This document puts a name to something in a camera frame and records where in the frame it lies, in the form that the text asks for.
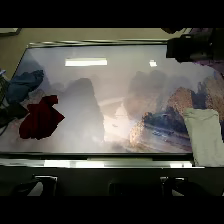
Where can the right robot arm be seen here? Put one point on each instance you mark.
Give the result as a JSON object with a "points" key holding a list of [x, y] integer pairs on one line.
{"points": [[186, 46]]}

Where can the silver frame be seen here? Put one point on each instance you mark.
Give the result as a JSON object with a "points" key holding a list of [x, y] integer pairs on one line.
{"points": [[100, 164]]}

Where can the blue garment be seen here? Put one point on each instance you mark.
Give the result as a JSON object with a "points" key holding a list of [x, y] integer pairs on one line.
{"points": [[24, 85]]}

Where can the white garment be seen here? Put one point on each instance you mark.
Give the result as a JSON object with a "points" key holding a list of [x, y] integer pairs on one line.
{"points": [[205, 136]]}

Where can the red garment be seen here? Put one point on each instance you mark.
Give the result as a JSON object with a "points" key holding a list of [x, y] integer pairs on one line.
{"points": [[40, 118]]}

